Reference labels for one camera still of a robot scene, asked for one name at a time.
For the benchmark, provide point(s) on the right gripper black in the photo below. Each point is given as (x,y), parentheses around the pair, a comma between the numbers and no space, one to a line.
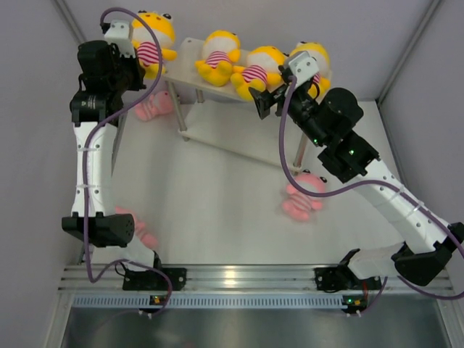
(264,101)

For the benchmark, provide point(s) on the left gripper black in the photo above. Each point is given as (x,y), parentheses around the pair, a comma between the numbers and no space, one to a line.
(138,84)

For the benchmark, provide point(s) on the yellow plush toy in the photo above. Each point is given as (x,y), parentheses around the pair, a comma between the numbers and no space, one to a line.
(149,54)
(322,81)
(220,52)
(260,71)

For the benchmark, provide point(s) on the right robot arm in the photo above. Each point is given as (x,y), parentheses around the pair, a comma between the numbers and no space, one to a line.
(428,242)

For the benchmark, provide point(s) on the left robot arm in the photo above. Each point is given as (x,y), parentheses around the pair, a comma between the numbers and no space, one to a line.
(93,219)

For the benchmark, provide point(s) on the white two-tier shelf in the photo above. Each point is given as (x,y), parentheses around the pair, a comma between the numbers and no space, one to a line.
(219,117)

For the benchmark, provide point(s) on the pink plush toy back left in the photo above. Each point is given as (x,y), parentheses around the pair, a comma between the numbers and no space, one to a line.
(153,106)

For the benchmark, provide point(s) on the pink plush toy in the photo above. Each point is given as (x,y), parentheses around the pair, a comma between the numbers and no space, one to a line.
(153,106)
(299,206)
(146,238)

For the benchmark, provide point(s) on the pink plush toy centre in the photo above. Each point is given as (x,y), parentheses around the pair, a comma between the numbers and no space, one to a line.
(299,206)

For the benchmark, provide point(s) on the pink plush toy front left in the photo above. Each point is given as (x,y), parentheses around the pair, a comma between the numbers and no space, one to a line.
(146,238)

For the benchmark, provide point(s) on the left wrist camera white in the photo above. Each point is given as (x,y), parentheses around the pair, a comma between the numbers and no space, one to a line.
(119,33)

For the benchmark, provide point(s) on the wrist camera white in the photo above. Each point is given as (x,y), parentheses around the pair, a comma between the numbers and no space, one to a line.
(119,33)
(299,68)

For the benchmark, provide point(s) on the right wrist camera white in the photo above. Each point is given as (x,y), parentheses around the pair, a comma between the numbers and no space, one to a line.
(299,68)

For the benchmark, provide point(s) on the aluminium corner post left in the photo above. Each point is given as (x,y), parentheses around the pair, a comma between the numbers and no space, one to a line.
(69,20)

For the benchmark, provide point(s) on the aluminium corner post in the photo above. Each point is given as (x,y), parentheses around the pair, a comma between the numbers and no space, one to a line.
(418,32)
(69,20)

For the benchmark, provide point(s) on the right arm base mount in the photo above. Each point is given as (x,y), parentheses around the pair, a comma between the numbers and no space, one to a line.
(334,279)

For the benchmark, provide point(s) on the aluminium corner post right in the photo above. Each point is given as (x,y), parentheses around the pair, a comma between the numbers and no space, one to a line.
(418,32)

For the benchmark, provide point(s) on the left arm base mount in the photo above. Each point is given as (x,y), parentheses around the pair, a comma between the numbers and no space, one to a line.
(150,281)

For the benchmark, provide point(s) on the aluminium front rail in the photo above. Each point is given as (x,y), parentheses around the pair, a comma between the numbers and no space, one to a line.
(222,287)

